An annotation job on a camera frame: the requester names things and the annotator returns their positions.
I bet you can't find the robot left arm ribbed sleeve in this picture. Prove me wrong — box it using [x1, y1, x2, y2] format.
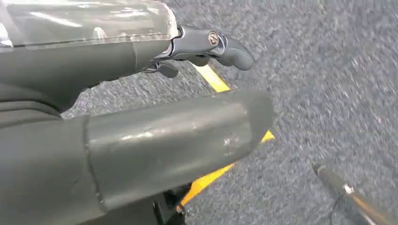
[0, 83, 64, 131]

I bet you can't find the yellow floor tape outline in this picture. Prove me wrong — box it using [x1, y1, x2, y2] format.
[179, 62, 276, 206]

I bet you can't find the black stool with chrome base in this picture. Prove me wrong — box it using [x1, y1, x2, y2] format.
[312, 163, 398, 225]

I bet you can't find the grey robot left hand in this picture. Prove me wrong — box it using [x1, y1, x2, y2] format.
[0, 0, 277, 225]

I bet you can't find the black robot foot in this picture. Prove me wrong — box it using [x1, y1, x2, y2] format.
[152, 183, 192, 225]

